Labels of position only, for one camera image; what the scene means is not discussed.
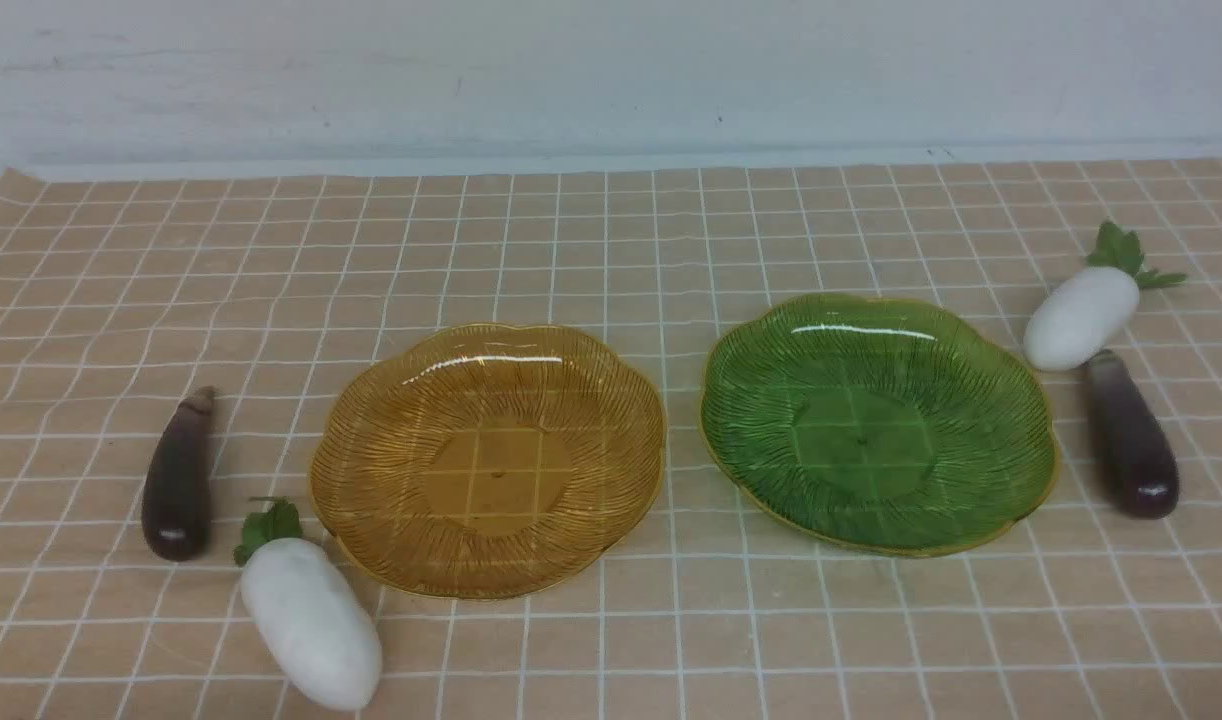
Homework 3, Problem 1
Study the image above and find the purple eggplant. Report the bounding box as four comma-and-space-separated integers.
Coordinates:
141, 386, 218, 562
1083, 348, 1180, 520

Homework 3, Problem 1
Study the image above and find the green glass plate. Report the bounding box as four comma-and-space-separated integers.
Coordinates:
698, 292, 1062, 557

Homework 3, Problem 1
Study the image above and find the white radish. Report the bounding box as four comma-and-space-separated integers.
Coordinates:
1022, 219, 1188, 372
233, 498, 382, 711

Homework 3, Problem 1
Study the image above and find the amber glass plate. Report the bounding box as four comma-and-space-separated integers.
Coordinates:
306, 323, 667, 601

